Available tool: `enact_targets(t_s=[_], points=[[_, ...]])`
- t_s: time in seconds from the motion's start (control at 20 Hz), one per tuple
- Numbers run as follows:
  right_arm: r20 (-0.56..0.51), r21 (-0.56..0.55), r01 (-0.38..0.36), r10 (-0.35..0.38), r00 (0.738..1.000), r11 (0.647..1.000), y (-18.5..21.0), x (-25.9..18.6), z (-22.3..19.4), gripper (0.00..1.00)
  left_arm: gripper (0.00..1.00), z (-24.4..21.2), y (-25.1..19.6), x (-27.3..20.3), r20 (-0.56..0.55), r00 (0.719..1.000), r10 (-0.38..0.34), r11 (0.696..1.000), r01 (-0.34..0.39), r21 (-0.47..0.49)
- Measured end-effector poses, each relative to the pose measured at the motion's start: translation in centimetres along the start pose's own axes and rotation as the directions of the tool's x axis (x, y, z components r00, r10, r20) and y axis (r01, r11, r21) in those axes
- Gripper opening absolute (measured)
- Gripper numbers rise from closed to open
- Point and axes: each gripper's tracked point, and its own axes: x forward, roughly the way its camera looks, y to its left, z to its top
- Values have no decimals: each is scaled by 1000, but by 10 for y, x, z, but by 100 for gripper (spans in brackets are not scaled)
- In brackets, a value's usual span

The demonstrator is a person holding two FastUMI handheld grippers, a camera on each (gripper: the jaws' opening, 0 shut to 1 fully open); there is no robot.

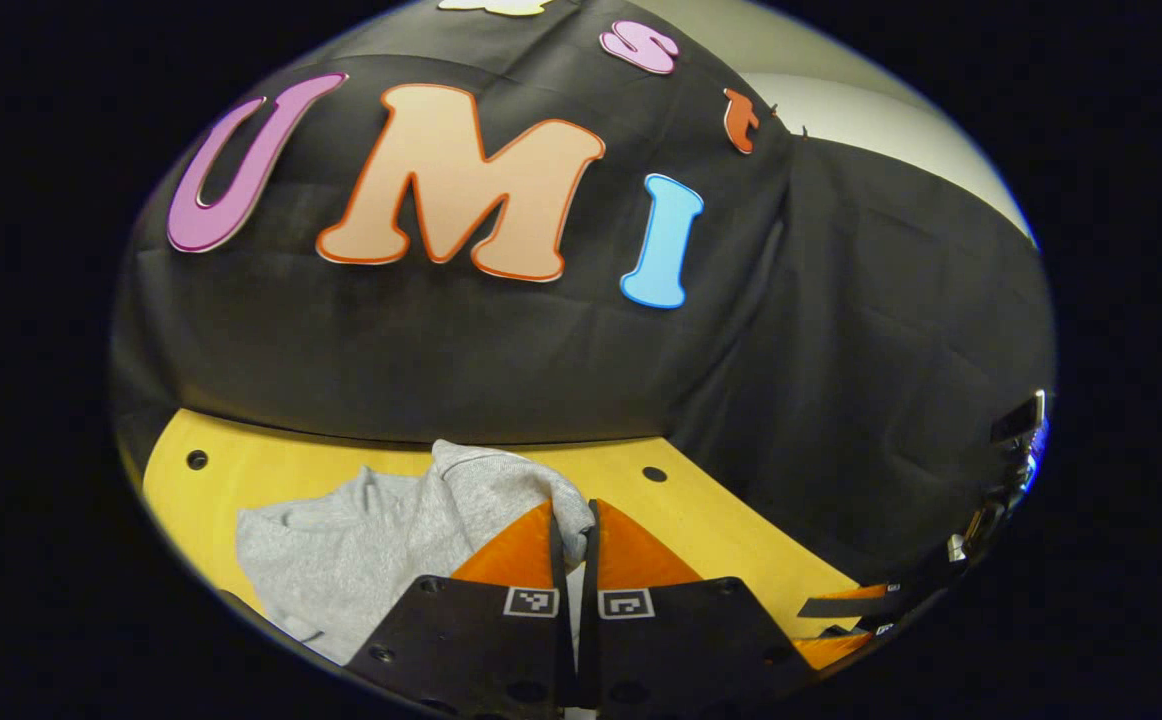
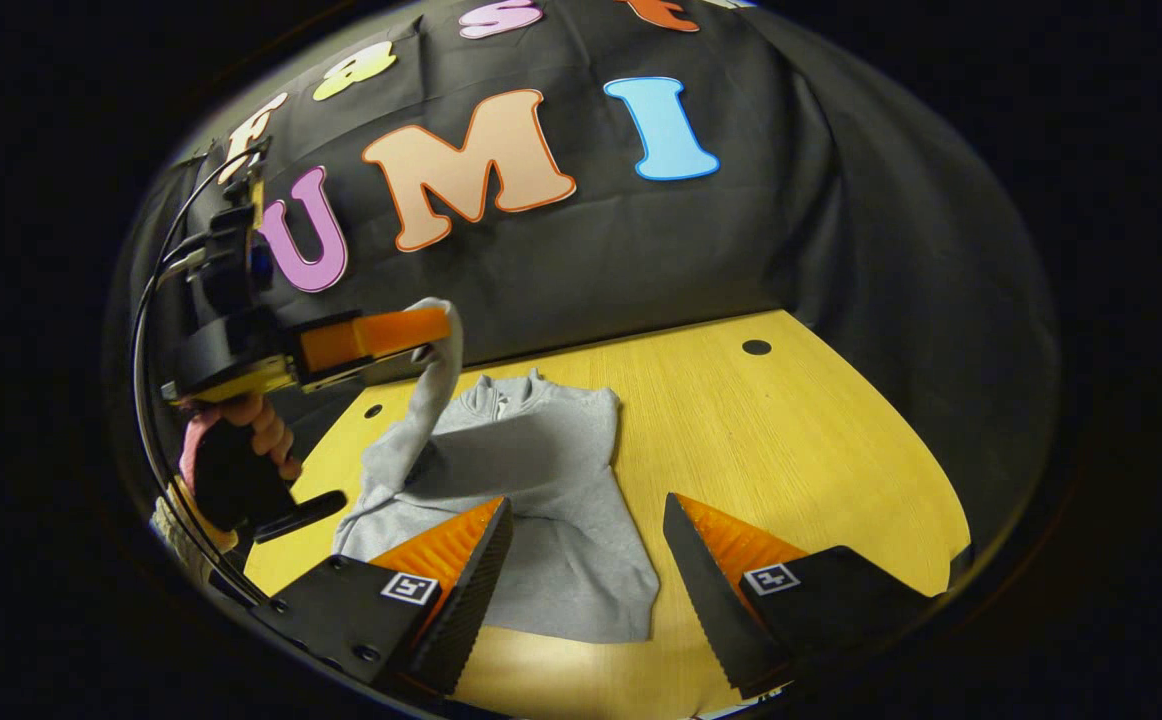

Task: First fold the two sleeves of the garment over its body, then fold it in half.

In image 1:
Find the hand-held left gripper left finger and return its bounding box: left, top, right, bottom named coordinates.
left=346, top=497, right=577, bottom=720

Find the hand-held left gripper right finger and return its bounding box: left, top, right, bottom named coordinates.
left=579, top=498, right=817, bottom=720

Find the grey zip-neck sweatshirt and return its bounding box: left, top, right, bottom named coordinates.
left=236, top=440, right=597, bottom=666

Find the black backdrop cloth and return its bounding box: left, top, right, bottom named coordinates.
left=109, top=0, right=1057, bottom=591

